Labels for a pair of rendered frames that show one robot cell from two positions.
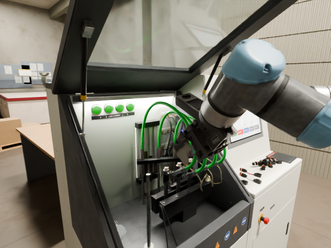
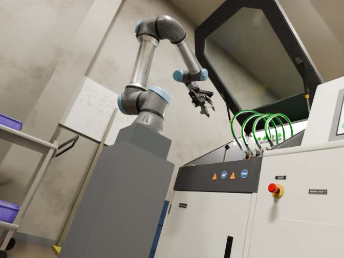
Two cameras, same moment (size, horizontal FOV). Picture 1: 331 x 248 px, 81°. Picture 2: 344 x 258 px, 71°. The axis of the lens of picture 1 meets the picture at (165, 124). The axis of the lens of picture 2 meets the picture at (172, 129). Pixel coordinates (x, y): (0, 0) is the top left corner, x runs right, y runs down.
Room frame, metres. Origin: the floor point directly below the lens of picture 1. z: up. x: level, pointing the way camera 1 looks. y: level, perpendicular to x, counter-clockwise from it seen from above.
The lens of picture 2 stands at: (0.69, -1.50, 0.56)
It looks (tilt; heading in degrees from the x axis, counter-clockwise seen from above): 22 degrees up; 105
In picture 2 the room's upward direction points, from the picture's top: 17 degrees clockwise
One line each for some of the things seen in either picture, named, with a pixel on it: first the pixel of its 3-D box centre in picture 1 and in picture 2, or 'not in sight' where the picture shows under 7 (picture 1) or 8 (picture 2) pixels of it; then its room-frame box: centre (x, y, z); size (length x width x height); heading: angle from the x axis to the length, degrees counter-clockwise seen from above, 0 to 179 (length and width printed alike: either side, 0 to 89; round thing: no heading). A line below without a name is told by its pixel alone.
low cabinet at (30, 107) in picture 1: (40, 107); not in sight; (7.03, 4.57, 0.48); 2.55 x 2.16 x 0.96; 45
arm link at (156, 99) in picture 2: not in sight; (155, 103); (0.32, -0.54, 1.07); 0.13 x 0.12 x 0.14; 162
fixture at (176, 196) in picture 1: (183, 200); not in sight; (0.89, -0.10, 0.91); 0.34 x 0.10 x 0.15; 130
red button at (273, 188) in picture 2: (264, 219); (274, 189); (0.89, -0.53, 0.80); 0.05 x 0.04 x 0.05; 130
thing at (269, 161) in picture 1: (267, 161); not in sight; (1.17, -0.67, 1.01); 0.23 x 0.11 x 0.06; 130
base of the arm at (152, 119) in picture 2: not in sight; (148, 124); (0.33, -0.54, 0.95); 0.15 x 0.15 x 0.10
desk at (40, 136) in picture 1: (69, 162); not in sight; (2.43, 1.29, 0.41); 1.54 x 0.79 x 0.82; 48
